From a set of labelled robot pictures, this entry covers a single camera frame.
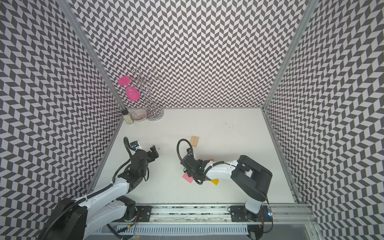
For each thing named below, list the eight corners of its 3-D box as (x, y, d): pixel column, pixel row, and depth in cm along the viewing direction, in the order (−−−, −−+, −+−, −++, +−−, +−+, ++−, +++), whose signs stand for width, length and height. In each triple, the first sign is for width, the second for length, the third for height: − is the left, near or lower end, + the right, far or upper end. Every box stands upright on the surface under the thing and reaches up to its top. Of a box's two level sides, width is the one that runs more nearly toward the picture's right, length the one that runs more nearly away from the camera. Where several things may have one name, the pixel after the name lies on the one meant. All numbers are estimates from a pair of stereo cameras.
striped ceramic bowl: (131, 124, 110) (129, 120, 106) (135, 113, 117) (133, 109, 113) (144, 124, 110) (142, 120, 106) (147, 113, 117) (146, 109, 113)
